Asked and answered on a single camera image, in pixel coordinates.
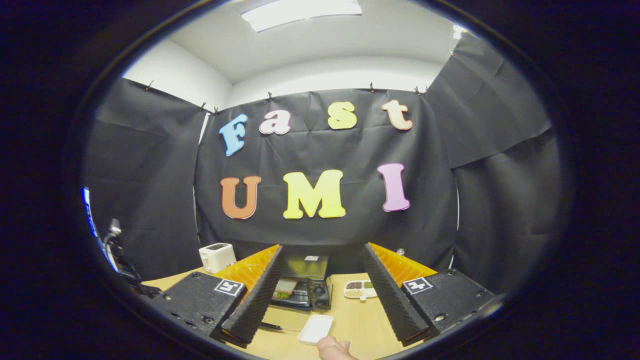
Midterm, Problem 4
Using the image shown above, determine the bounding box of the large ceiling light panel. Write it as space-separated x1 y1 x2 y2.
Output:
241 0 363 33

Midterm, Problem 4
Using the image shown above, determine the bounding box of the white rectangular tray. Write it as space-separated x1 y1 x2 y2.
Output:
297 314 334 346

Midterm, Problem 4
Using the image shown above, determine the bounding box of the bread and lettuce sandwich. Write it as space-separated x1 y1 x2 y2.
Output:
274 279 299 301

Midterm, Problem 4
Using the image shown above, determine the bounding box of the white divided seasoning dish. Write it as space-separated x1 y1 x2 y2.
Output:
343 280 378 303

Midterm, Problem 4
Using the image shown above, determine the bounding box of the black backdrop cloth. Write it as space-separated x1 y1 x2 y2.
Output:
82 32 563 296

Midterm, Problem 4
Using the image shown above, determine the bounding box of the white toaster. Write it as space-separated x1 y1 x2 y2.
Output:
199 243 237 274

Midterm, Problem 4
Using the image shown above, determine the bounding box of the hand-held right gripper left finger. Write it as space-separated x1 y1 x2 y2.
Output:
160 244 286 349

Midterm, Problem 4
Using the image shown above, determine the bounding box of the black electric oven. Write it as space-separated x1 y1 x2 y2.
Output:
259 252 333 332

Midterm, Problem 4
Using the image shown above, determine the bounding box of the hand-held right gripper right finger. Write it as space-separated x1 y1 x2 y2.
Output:
361 242 496 347

